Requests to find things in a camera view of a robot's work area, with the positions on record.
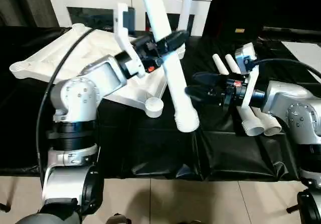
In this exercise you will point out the white plastic table leg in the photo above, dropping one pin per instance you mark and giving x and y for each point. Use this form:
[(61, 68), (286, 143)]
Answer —
[(252, 126), (186, 5), (232, 63), (173, 65)]

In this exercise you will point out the white plastic table top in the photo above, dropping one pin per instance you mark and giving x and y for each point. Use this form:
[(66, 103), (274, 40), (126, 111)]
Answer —
[(75, 50)]

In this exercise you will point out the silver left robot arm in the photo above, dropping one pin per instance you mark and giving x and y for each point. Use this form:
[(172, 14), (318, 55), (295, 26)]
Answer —
[(82, 93)]

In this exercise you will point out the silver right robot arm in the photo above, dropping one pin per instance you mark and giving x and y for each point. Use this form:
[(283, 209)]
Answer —
[(293, 101)]

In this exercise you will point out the small yellow tag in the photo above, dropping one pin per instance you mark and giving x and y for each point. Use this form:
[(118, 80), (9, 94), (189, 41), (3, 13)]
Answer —
[(240, 30)]

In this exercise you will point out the black mat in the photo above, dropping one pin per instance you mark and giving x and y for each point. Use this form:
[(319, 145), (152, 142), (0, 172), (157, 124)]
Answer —
[(163, 153)]

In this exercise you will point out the white board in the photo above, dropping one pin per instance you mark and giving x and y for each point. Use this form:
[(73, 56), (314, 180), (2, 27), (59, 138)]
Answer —
[(306, 53)]

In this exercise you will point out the black bar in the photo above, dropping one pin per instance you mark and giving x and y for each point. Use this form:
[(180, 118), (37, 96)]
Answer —
[(291, 31)]

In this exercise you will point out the black stand leg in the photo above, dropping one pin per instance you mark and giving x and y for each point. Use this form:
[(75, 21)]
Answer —
[(292, 208)]

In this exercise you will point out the grey curtain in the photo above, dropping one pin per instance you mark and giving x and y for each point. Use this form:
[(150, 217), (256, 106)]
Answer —
[(25, 5)]

